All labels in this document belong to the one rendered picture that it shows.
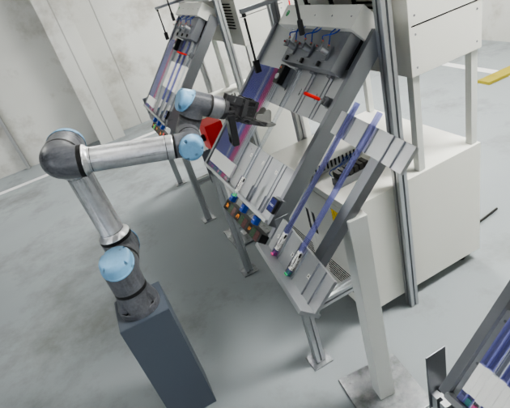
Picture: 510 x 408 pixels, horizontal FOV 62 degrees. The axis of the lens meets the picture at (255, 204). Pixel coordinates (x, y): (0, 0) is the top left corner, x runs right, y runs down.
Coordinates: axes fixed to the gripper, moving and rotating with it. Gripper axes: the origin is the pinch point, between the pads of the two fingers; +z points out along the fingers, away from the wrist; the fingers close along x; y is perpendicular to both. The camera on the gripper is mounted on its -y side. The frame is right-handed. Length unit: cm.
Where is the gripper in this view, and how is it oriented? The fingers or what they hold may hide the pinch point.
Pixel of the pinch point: (270, 125)
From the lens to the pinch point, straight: 156.4
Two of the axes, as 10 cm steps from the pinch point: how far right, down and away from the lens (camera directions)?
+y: 2.7, -9.1, -3.1
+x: -4.1, -4.0, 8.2
